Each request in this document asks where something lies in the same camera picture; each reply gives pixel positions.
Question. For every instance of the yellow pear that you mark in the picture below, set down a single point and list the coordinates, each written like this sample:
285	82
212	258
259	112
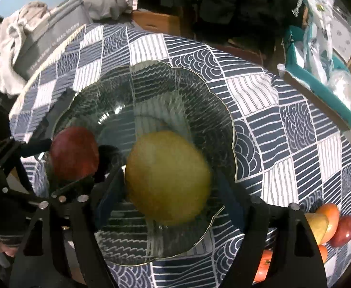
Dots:
166	177

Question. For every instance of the black coat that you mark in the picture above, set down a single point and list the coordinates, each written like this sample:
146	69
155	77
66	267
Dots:
238	6

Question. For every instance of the teal box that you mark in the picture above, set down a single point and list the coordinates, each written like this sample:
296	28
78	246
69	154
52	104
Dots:
322	93

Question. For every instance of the grey clothing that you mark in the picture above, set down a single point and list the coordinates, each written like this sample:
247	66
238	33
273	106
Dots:
103	1

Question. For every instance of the white patterned plastic bag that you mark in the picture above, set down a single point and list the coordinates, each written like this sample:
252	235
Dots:
316	36

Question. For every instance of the blue white patterned tablecloth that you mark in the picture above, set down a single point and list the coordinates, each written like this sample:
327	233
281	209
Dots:
253	96

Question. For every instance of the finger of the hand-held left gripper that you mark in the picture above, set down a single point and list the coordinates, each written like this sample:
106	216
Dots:
70	187
28	148

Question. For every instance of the small yellow fruit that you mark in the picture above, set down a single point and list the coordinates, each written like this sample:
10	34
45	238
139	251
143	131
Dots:
316	228

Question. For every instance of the large cardboard box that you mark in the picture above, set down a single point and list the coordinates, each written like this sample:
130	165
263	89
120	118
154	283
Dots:
307	96

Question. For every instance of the wooden drawer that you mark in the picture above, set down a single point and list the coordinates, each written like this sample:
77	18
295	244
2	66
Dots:
157	21

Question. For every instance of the grey bag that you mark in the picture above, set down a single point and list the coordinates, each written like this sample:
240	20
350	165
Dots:
49	36

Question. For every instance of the white clothing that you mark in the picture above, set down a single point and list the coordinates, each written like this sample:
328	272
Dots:
9	51

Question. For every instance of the dark glass fruit bowl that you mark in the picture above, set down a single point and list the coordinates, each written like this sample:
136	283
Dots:
163	96

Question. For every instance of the clear bag of white stuff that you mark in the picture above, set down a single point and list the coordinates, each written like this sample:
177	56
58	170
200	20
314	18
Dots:
347	93

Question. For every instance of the small orange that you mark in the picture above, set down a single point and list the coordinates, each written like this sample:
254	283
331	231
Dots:
323	253

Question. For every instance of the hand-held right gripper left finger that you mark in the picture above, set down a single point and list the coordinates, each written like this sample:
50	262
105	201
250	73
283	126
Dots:
109	186

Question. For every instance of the dark red apple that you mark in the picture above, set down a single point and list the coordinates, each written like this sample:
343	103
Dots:
344	231

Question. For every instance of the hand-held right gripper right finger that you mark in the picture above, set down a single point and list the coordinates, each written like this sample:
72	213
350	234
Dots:
232	198

